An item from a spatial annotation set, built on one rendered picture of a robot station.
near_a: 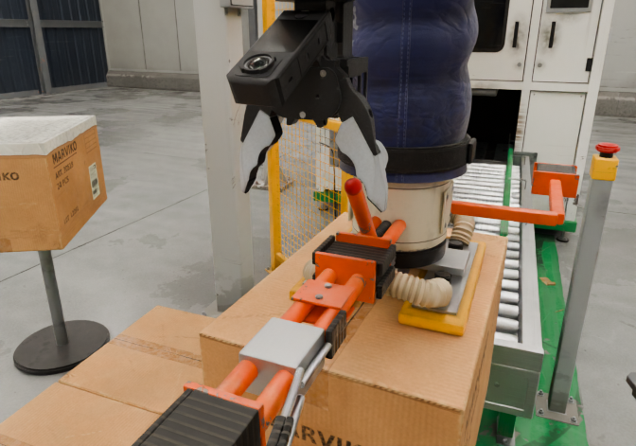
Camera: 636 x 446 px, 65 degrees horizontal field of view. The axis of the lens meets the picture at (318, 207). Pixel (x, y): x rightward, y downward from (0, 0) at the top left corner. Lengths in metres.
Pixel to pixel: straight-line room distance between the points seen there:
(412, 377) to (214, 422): 0.36
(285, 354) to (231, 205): 1.91
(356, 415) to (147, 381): 0.77
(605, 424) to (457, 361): 1.56
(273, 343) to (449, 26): 0.51
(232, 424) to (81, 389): 1.05
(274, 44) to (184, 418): 0.30
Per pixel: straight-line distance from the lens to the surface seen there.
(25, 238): 2.09
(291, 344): 0.50
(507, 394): 1.51
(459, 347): 0.78
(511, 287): 1.89
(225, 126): 2.27
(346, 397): 0.73
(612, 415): 2.34
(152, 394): 1.36
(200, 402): 0.43
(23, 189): 2.03
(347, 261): 0.64
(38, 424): 1.38
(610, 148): 1.82
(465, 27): 0.80
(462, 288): 0.88
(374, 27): 0.78
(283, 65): 0.39
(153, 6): 13.51
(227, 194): 2.36
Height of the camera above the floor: 1.38
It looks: 19 degrees down
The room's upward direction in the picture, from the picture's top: straight up
